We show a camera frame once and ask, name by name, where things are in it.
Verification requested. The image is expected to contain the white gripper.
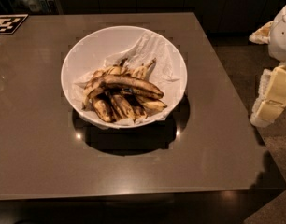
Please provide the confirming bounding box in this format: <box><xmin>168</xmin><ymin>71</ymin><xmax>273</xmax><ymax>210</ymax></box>
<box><xmin>249</xmin><ymin>5</ymin><xmax>286</xmax><ymax>122</ymax></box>

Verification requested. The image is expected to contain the long top banana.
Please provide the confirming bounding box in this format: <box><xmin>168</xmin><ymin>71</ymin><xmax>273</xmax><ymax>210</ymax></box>
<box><xmin>83</xmin><ymin>75</ymin><xmax>164</xmax><ymax>99</ymax></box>

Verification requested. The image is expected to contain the banana lower right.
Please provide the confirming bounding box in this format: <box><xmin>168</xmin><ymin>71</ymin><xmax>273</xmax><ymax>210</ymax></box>
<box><xmin>136</xmin><ymin>95</ymin><xmax>167</xmax><ymax>112</ymax></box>

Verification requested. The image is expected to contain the banana upper right with stem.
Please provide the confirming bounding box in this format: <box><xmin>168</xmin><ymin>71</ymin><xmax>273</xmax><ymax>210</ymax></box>
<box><xmin>131</xmin><ymin>59</ymin><xmax>156</xmax><ymax>79</ymax></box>

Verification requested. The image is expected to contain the spotted banana lower middle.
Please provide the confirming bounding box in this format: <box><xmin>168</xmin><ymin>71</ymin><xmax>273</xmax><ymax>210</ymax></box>
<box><xmin>110</xmin><ymin>93</ymin><xmax>135</xmax><ymax>120</ymax></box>

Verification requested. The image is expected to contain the spotted banana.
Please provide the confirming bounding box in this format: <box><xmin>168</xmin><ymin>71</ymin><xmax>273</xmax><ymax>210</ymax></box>
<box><xmin>92</xmin><ymin>97</ymin><xmax>113</xmax><ymax>122</ymax></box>
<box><xmin>110</xmin><ymin>93</ymin><xmax>135</xmax><ymax>120</ymax></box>

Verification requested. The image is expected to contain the spotted banana lower left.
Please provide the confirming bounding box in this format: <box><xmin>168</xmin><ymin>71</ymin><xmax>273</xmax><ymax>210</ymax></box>
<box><xmin>92</xmin><ymin>97</ymin><xmax>113</xmax><ymax>122</ymax></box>

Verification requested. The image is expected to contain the white bowl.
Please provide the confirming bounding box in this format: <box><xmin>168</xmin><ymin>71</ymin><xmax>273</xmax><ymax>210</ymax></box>
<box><xmin>60</xmin><ymin>25</ymin><xmax>188</xmax><ymax>130</ymax></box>

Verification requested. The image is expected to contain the white paper liner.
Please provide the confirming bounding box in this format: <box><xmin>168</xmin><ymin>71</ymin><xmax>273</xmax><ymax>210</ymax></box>
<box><xmin>72</xmin><ymin>31</ymin><xmax>184</xmax><ymax>127</ymax></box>

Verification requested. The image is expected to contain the black white fiducial marker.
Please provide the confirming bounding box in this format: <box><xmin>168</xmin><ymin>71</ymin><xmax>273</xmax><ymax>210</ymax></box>
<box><xmin>0</xmin><ymin>14</ymin><xmax>28</xmax><ymax>35</ymax></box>

